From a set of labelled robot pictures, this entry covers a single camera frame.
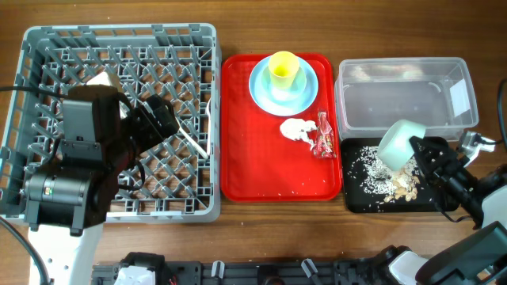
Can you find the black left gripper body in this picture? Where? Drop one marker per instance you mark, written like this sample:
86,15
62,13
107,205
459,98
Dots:
140,132

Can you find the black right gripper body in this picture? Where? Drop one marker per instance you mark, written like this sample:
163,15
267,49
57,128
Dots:
459,182

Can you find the white plastic spoon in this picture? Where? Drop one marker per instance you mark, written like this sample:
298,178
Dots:
195,121

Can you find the mint green bowl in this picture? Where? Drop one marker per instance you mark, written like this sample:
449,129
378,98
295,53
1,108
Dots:
394,149

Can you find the rice and food scraps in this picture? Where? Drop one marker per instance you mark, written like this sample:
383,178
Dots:
376,179

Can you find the red snack wrapper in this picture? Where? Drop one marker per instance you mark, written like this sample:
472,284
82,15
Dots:
324,143

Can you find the yellow plastic cup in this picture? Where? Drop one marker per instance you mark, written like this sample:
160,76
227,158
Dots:
283,67

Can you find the white napkin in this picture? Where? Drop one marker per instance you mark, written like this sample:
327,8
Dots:
298,129

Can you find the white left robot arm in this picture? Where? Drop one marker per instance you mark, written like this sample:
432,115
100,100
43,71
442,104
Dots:
68,200

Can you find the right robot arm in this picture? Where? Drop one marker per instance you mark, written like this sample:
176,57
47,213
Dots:
477,259

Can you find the grey dishwasher rack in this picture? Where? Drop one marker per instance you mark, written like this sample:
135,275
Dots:
178,62

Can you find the black waste tray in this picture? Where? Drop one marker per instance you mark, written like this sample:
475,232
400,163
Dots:
359,202

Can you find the clear plastic bin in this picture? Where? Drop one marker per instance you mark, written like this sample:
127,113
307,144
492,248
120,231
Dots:
373,94

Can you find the red plastic tray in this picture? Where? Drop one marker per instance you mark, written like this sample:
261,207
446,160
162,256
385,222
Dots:
257,163

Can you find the light blue plate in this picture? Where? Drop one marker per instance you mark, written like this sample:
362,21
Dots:
283,102

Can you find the black mounting rail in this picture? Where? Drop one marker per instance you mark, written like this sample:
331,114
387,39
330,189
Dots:
149,268

